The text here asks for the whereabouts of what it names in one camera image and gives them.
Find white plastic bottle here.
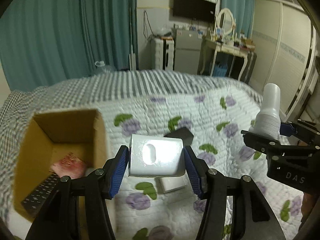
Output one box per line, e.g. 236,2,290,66
249,83,281,140

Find white louvered wardrobe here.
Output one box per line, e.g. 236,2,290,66
249,0,316,121

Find brown cardboard box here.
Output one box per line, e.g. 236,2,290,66
14,109,110,222

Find grey small refrigerator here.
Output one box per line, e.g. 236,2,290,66
174,29,202,75

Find black wall television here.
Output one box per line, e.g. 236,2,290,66
172,0,216,22

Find clear water jug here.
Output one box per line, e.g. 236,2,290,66
93,61,116,75

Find black rectangular box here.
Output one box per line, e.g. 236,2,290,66
164,127,194,146

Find black remote control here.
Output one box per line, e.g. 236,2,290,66
21,173,60,218

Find teal right curtain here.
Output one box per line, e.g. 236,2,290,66
221,0,255,37

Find red rose card box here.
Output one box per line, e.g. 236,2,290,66
50,152,87,179

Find grey checked bedspread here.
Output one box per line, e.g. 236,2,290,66
1,70,262,216

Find white oval mirror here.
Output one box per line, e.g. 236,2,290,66
215,8,236,37

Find white dressing table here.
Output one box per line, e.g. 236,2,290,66
197,38,256,83

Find teal curtain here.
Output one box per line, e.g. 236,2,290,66
221,0,255,37
1,0,137,92

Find small white charger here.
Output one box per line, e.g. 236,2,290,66
160,176,187,193

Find white floral quilt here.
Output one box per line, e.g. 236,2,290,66
99,87,302,239

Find white charger box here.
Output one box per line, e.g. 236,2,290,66
128,134,185,178

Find blue storage basket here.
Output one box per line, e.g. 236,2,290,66
212,62,228,77

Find white suitcase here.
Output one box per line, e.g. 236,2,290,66
151,37,175,71

